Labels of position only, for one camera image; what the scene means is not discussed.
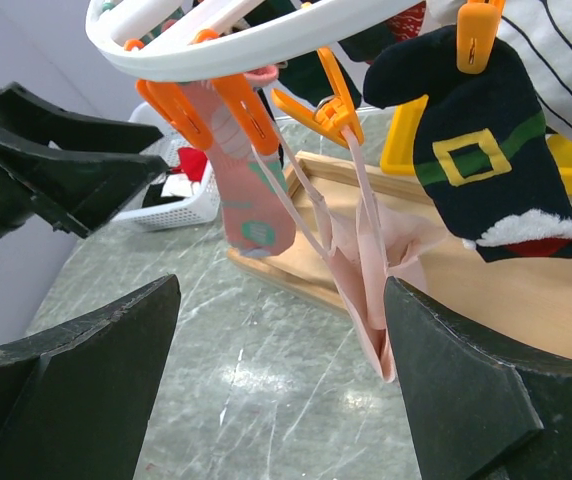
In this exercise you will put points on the white round clip hanger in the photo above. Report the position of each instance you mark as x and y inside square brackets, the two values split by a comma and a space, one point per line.
[199, 47]

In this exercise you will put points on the red sock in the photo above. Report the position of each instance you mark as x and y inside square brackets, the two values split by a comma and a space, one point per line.
[192, 163]

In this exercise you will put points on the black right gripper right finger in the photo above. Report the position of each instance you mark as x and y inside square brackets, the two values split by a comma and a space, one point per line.
[480, 405]

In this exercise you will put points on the wooden hanger rack frame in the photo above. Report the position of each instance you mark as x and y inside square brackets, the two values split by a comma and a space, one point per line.
[528, 300]

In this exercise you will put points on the white plastic laundry basket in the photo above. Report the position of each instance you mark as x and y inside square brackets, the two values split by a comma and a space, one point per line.
[171, 200]

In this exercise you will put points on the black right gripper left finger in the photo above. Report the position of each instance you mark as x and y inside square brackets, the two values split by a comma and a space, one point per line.
[76, 399]

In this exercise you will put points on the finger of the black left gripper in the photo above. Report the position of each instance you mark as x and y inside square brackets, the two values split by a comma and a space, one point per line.
[31, 117]
[79, 192]

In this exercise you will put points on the navy santa belt sock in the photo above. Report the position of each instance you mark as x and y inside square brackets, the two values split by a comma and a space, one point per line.
[480, 151]

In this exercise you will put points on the white black striped sock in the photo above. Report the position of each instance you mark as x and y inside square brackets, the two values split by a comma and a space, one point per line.
[540, 35]

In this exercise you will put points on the orange plastic clip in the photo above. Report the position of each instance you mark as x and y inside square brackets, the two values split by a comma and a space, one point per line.
[476, 29]

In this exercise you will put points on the pink patterned sock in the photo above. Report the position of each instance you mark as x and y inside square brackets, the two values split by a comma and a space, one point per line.
[255, 220]

